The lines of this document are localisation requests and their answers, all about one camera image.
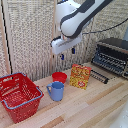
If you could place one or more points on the white black Franka robot arm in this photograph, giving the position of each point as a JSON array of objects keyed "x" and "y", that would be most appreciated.
[{"x": 78, "y": 15}]

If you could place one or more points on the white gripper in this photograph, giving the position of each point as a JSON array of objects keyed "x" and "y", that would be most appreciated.
[{"x": 63, "y": 44}]

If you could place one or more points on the metal oven tray rack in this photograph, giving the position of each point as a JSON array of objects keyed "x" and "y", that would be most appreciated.
[{"x": 110, "y": 62}]

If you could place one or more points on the black toaster oven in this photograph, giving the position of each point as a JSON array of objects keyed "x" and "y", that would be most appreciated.
[{"x": 115, "y": 46}]

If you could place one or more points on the yellow red food box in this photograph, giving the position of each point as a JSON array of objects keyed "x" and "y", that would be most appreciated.
[{"x": 80, "y": 77}]

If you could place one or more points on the red plastic shopping basket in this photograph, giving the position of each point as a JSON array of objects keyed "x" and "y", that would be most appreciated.
[{"x": 20, "y": 96}]

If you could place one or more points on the woven folding screen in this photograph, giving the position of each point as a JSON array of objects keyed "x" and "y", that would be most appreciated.
[{"x": 30, "y": 36}]

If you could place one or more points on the blue plastic mug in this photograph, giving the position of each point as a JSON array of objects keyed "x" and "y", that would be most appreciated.
[{"x": 57, "y": 91}]

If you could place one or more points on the red plastic bowl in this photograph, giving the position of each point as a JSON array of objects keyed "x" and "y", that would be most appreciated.
[{"x": 59, "y": 77}]

